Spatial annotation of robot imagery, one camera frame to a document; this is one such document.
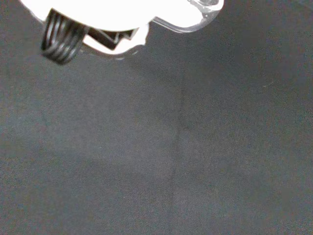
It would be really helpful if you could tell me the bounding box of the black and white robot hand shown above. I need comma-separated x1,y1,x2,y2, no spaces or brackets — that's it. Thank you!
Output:
19,0,172,65

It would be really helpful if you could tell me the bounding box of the black bench cloth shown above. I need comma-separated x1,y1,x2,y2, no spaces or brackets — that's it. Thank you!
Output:
0,0,313,235

